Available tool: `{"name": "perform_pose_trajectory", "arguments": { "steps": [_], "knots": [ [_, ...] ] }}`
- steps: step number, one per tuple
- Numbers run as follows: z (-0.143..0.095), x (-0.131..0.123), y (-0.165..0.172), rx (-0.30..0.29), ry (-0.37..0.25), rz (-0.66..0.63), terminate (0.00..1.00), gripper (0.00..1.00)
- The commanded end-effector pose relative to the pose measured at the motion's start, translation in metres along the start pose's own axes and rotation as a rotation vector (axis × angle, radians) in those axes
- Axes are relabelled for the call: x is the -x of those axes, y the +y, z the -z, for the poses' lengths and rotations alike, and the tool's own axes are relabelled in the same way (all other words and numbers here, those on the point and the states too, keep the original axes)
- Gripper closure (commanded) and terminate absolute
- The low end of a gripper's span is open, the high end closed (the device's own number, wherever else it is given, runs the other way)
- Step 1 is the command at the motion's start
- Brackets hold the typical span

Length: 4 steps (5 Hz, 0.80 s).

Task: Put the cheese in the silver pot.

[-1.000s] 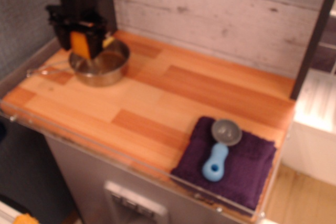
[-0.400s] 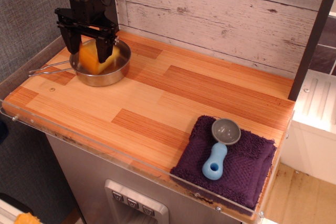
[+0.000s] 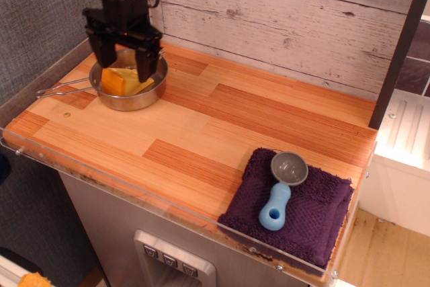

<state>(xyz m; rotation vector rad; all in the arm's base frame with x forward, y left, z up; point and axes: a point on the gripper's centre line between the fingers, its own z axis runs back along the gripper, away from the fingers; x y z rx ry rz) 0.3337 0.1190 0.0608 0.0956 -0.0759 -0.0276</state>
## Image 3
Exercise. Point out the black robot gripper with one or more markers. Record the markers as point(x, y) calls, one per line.
point(124, 22)

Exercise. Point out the orange cheese wedge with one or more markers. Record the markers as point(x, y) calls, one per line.
point(122, 82)

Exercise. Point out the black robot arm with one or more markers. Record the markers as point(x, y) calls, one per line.
point(125, 22)

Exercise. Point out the grey toy fridge cabinet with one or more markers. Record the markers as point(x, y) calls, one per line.
point(110, 223)

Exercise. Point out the grey blue ice cream scoop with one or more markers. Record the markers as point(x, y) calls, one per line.
point(289, 169)

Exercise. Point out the silver dispenser panel with buttons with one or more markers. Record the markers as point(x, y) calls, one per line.
point(164, 264)

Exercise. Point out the orange object bottom left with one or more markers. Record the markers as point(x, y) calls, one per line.
point(34, 280)

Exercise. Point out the purple folded towel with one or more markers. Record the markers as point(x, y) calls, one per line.
point(314, 213)

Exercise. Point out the white toy sink unit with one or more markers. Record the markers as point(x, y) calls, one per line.
point(397, 185)

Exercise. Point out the silver pot with handle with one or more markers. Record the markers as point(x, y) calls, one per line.
point(125, 59)

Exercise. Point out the dark right frame post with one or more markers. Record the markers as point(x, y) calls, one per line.
point(402, 48)

